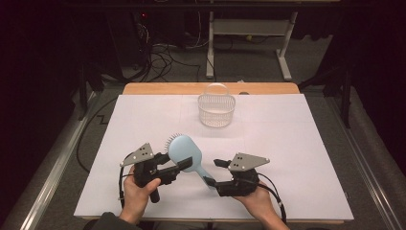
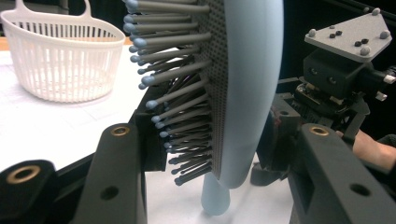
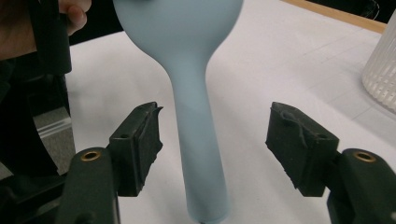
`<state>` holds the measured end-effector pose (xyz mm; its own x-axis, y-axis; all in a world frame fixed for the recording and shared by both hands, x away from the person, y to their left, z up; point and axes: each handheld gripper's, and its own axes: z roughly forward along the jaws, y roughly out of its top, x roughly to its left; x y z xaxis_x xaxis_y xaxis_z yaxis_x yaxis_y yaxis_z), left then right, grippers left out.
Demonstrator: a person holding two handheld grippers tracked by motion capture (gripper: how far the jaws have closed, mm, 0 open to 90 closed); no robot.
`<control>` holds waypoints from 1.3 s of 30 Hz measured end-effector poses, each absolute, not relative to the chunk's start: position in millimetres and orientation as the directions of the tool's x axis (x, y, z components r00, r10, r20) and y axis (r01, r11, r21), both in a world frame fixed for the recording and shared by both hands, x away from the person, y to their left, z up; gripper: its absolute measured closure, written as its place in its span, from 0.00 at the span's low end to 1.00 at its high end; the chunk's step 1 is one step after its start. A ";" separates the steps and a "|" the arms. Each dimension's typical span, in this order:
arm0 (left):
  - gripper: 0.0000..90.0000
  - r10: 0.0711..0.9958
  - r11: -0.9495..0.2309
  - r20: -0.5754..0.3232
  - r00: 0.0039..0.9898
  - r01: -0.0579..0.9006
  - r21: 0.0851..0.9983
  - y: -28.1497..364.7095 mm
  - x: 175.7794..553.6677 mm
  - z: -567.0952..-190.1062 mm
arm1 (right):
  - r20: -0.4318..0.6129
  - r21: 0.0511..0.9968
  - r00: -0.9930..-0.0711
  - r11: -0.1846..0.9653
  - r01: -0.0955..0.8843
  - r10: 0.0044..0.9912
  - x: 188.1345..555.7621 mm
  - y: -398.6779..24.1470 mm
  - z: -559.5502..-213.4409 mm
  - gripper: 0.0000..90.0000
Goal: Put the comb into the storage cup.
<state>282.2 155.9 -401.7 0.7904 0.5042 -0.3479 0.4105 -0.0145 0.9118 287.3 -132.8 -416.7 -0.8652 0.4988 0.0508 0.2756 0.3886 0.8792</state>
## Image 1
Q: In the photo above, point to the person's right hand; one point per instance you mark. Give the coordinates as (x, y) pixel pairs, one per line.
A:
(260, 202)

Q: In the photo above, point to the black metal stand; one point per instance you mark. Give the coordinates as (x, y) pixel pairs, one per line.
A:
(346, 99)
(83, 92)

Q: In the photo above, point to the white table cover board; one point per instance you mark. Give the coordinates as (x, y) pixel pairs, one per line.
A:
(287, 191)

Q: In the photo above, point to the wooden table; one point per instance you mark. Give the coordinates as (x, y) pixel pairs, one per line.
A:
(159, 88)

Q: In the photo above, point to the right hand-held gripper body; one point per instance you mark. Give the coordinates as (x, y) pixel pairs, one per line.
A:
(245, 162)

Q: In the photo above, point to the person's left hand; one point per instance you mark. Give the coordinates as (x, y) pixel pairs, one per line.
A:
(135, 201)

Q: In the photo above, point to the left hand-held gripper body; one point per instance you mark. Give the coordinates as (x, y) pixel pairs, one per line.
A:
(143, 174)

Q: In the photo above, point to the light blue hairbrush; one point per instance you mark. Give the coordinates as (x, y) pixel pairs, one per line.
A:
(185, 150)

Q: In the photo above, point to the aluminium floor rail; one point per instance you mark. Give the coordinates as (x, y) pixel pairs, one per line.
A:
(367, 159)
(54, 172)

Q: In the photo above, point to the white plastic basket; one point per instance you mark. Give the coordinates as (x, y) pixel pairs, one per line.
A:
(217, 110)

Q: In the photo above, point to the white metal table frame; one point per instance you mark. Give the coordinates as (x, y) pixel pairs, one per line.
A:
(249, 27)

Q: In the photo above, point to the dark computer tower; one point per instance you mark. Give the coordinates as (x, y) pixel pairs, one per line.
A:
(127, 38)

